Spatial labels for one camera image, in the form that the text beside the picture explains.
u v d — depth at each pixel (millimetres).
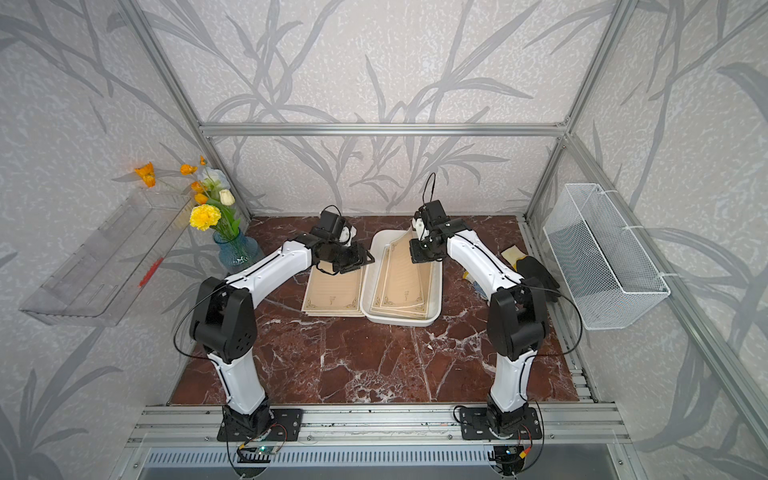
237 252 916
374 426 755
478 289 990
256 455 722
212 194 884
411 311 932
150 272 655
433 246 666
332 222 738
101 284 639
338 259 784
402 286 971
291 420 741
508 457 764
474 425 733
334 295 964
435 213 722
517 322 488
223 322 488
